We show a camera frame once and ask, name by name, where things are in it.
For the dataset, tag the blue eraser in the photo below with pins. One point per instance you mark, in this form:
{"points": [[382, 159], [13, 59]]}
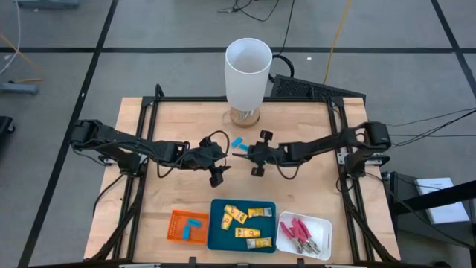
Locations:
{"points": [[243, 147], [194, 223], [237, 142], [186, 233]]}

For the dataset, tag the black chair base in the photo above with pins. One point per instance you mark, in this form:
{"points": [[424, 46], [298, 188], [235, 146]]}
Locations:
{"points": [[5, 126]]}

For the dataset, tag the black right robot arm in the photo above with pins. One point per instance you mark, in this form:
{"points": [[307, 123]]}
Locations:
{"points": [[327, 143]]}

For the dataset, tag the teal plastic tray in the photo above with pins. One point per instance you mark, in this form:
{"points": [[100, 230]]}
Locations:
{"points": [[215, 238]]}

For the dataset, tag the white shade wooden base lamp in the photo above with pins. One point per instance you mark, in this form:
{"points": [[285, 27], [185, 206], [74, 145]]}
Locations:
{"points": [[245, 74]]}

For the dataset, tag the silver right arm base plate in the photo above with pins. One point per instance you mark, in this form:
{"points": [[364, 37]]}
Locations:
{"points": [[342, 158]]}

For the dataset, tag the black metal table frame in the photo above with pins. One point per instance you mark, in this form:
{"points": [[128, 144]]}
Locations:
{"points": [[241, 99]]}

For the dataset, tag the black perforated panel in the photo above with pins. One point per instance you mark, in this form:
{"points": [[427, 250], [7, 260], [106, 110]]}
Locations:
{"points": [[297, 87]]}

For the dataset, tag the silver metal bar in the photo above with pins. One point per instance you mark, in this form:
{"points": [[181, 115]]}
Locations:
{"points": [[139, 265], [340, 266]]}

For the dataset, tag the orange mesh basket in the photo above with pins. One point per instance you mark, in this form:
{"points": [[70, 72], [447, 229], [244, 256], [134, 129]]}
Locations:
{"points": [[175, 227]]}

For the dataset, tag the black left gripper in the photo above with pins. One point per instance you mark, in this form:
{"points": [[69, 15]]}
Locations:
{"points": [[208, 158]]}

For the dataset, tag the black equipment stand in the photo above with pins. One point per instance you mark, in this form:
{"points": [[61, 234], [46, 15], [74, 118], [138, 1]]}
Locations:
{"points": [[405, 197]]}

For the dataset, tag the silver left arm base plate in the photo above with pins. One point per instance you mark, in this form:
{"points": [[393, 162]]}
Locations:
{"points": [[108, 162]]}

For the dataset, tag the white booklet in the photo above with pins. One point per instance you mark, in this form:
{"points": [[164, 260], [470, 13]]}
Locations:
{"points": [[442, 210]]}

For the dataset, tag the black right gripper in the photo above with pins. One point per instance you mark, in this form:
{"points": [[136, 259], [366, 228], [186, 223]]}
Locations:
{"points": [[266, 154]]}

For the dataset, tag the white plastic tray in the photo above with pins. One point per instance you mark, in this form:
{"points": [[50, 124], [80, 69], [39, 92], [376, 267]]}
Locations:
{"points": [[321, 231]]}

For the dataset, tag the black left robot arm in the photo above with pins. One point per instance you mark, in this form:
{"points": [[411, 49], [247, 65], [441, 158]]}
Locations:
{"points": [[122, 141]]}

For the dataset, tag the grey desk foot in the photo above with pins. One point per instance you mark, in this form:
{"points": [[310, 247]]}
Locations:
{"points": [[18, 88], [48, 3]]}

